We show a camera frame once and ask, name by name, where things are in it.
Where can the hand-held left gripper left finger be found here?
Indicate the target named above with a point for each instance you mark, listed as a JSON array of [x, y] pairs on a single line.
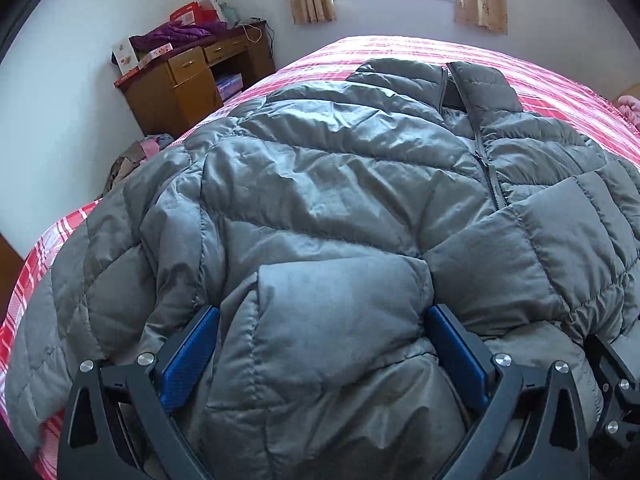
[[190, 357]]

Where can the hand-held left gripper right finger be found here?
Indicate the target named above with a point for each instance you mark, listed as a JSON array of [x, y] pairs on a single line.
[[457, 355]]

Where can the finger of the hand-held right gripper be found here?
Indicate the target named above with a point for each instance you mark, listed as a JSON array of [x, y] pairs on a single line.
[[617, 400]]

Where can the grey puffer jacket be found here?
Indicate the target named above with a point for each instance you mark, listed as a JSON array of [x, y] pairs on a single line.
[[325, 200]]

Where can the pile of clothes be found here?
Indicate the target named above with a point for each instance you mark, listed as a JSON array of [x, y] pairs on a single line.
[[137, 157]]

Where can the brown wooden board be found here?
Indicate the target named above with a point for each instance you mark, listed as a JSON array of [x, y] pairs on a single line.
[[9, 280]]

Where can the wooden desk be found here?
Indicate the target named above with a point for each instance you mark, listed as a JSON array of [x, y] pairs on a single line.
[[160, 95]]

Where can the blue box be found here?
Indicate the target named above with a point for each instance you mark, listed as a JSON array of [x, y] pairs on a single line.
[[230, 85]]

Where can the pink blanket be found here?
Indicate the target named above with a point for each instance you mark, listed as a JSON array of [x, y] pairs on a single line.
[[631, 110]]

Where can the white box with orange print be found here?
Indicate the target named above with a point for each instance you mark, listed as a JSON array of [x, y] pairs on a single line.
[[125, 55]]

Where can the purple cloth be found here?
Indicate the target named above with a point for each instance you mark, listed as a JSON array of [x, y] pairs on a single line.
[[170, 35]]

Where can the bed with red plaid sheet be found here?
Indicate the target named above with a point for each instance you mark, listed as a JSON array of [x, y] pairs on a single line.
[[320, 55]]

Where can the red box on desk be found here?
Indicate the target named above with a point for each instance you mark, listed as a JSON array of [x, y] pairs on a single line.
[[192, 12]]

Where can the pale green container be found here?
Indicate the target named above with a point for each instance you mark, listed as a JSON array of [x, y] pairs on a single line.
[[230, 12]]

